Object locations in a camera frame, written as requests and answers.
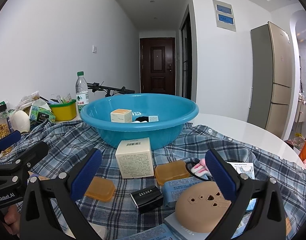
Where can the clear snack bags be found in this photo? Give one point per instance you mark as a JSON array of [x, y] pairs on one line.
[[28, 100]]

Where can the small labelled box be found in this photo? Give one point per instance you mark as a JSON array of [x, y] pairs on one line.
[[153, 118]]

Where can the white light switch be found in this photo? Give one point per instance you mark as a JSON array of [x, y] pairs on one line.
[[94, 48]]

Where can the orange soap box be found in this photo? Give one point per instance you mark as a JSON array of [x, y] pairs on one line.
[[171, 172], [100, 190]]

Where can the gold refrigerator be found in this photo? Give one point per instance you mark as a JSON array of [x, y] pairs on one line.
[[273, 80]]

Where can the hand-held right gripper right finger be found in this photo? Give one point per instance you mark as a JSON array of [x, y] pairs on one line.
[[220, 177]]

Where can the cream box with orange top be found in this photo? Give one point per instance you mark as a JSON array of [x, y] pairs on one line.
[[121, 115]]

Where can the blue plastic basin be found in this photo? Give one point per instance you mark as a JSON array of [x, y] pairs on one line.
[[143, 132]]

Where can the blue tissue packet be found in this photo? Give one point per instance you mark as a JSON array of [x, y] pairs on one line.
[[148, 233], [173, 192]]

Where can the small black box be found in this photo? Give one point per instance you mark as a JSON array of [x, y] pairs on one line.
[[146, 200]]

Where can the small black cloth item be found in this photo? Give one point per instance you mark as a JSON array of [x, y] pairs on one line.
[[140, 119]]

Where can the blue plaid shirt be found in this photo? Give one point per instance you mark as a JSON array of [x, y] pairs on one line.
[[68, 140]]

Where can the tan round puff with holes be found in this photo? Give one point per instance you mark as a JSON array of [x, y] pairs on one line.
[[193, 212]]

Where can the cream box with barcode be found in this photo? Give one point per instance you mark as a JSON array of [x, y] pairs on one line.
[[135, 160]]

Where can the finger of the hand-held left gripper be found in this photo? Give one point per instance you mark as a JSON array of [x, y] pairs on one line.
[[9, 139], [33, 152]]

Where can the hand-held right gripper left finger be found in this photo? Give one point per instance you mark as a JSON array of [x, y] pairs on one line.
[[86, 177]]

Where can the wall panel with blue covers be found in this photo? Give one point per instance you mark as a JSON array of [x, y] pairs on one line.
[[224, 15]]

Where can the white round desktop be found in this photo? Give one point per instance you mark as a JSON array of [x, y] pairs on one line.
[[243, 135]]

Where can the black bicycle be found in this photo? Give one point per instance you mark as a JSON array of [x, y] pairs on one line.
[[108, 88]]

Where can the pale flat box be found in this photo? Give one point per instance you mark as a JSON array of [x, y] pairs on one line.
[[175, 226]]

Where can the green tissue pack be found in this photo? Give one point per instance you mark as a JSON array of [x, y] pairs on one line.
[[40, 113]]

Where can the black framed glass door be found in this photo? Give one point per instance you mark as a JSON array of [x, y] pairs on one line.
[[186, 60]]

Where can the bundle of sachets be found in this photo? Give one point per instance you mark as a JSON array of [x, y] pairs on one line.
[[61, 99]]

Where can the white egg-shaped device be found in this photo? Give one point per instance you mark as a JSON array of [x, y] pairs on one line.
[[21, 121]]

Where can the clear water bottle green cap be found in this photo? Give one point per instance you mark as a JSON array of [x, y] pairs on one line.
[[82, 95]]

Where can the clear jar of yellow snacks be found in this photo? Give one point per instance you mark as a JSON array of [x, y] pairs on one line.
[[1, 125]]

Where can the dark brown door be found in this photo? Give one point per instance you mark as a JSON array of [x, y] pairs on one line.
[[157, 65]]

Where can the yellow plastic tub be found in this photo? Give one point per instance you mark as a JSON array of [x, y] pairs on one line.
[[64, 111]]

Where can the person's left hand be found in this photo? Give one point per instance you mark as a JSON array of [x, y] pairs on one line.
[[10, 217]]

